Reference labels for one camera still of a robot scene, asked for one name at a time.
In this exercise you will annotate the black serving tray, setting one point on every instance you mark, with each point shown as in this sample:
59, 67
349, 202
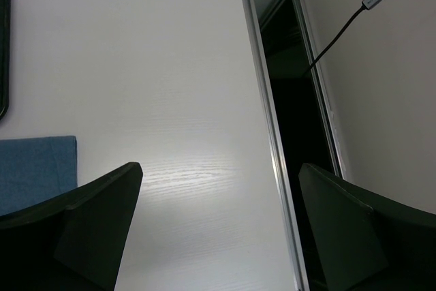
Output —
6, 6

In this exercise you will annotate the blue cloth placemat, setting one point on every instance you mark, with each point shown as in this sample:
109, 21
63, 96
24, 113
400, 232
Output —
36, 169

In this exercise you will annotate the aluminium table frame rail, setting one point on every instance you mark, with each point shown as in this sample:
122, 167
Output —
301, 281

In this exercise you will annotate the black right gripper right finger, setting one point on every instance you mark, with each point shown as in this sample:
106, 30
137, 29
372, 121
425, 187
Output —
366, 241

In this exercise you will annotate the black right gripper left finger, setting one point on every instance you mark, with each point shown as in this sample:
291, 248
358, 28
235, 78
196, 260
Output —
74, 241

